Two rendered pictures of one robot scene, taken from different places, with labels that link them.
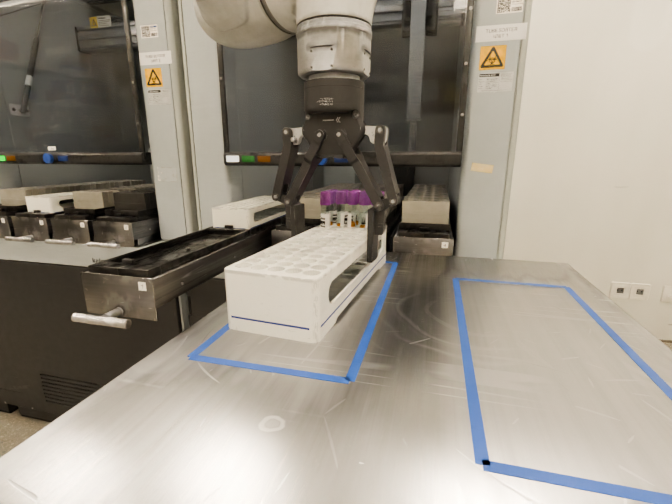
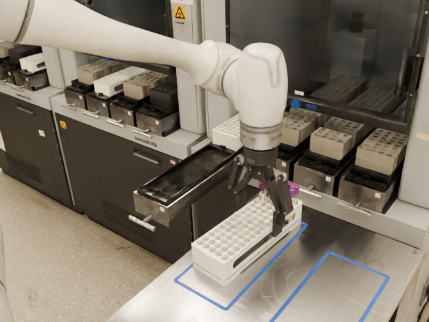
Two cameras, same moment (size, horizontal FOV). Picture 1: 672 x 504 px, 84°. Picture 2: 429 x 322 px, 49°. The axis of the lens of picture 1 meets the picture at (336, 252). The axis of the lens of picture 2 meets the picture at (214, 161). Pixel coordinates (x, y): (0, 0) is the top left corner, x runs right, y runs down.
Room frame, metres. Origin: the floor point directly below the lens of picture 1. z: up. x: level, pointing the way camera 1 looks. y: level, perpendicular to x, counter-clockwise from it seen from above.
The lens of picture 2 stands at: (-0.36, -0.28, 1.56)
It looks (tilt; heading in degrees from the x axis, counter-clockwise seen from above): 30 degrees down; 24
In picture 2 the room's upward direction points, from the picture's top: 2 degrees counter-clockwise
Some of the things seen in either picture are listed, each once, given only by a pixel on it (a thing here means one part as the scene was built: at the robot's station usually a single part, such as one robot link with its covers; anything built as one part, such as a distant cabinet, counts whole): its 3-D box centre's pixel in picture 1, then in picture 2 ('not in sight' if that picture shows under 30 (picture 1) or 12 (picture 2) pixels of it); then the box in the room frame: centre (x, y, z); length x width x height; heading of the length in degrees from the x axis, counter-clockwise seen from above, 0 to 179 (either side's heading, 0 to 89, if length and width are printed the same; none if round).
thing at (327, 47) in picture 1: (334, 57); (260, 131); (0.50, 0.00, 1.10); 0.09 x 0.09 x 0.06
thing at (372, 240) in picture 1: (372, 234); (278, 222); (0.48, -0.05, 0.89); 0.03 x 0.01 x 0.07; 160
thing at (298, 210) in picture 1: (298, 229); (241, 204); (0.52, 0.05, 0.89); 0.03 x 0.01 x 0.07; 160
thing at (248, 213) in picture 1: (257, 212); (248, 126); (1.04, 0.22, 0.83); 0.30 x 0.10 x 0.06; 166
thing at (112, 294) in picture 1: (224, 245); (218, 160); (0.87, 0.27, 0.78); 0.73 x 0.14 x 0.09; 166
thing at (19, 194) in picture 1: (16, 198); (87, 76); (1.24, 1.06, 0.85); 0.12 x 0.02 x 0.06; 76
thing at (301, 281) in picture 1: (325, 264); (249, 232); (0.47, 0.01, 0.85); 0.30 x 0.10 x 0.06; 160
